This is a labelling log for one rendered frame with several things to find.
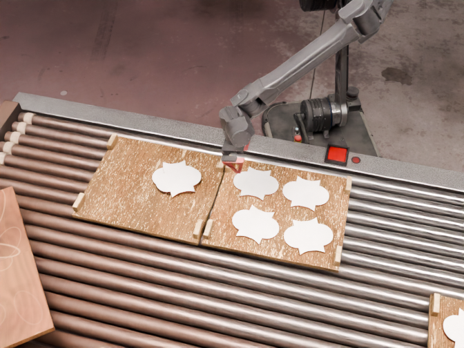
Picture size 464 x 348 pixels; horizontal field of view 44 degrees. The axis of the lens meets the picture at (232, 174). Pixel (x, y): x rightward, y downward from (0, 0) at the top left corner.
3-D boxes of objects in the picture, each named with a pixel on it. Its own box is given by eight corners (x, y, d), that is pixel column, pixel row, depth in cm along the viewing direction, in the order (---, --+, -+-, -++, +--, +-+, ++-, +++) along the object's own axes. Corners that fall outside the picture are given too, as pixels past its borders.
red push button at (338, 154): (329, 148, 198) (329, 146, 197) (346, 151, 197) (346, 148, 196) (326, 161, 194) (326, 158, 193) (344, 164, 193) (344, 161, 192)
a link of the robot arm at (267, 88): (374, 19, 157) (358, -7, 149) (383, 31, 153) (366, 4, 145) (249, 111, 169) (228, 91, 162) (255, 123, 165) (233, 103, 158)
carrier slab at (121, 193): (115, 138, 201) (114, 134, 200) (228, 161, 194) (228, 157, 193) (72, 217, 180) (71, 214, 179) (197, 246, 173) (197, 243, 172)
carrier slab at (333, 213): (229, 159, 194) (229, 157, 193) (351, 181, 188) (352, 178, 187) (201, 245, 173) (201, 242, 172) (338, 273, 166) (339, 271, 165)
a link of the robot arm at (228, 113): (233, 100, 164) (215, 107, 164) (242, 114, 160) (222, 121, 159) (238, 118, 169) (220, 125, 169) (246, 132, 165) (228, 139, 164)
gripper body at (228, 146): (250, 131, 174) (246, 112, 169) (243, 155, 167) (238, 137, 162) (230, 130, 176) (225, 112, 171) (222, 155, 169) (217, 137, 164)
